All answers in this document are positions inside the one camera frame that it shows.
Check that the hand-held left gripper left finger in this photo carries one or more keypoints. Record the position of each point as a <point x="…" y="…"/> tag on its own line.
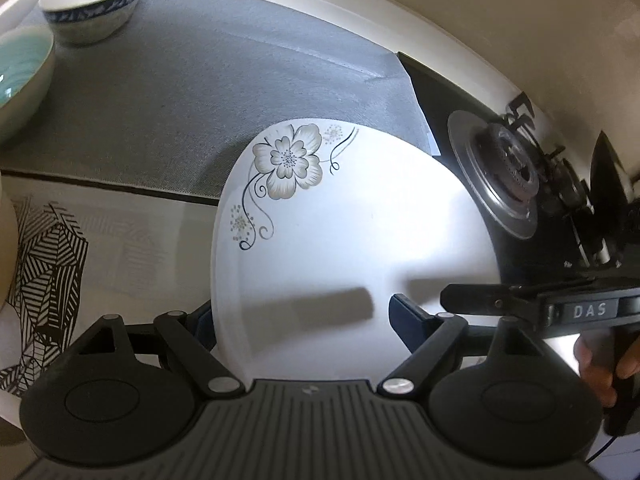
<point x="202" y="327"/>

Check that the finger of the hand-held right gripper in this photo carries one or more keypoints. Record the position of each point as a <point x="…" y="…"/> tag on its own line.
<point x="480" y="297"/>

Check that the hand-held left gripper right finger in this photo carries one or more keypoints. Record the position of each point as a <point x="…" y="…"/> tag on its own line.
<point x="407" y="322"/>

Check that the white plate large flower print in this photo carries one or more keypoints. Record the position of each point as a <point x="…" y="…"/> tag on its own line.
<point x="350" y="240"/>

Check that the teal ribbed bowl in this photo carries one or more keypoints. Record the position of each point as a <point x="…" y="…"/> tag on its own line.
<point x="25" y="75"/>

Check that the blue patterned white bowl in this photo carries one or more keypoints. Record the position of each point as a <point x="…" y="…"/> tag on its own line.
<point x="95" y="20"/>

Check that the person's right hand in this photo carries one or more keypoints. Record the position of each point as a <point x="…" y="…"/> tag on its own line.
<point x="597" y="382"/>

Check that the black white striped mat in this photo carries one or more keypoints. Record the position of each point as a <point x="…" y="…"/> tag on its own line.
<point x="125" y="260"/>

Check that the metal stove burner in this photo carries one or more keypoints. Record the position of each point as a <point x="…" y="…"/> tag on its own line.
<point x="500" y="175"/>

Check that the black pan support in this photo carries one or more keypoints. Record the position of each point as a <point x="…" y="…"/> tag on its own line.
<point x="515" y="115"/>

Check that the black glass gas stove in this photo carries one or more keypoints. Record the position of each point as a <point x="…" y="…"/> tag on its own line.
<point x="450" y="90"/>

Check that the grey cloth mat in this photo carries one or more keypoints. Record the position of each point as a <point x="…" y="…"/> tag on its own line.
<point x="200" y="85"/>

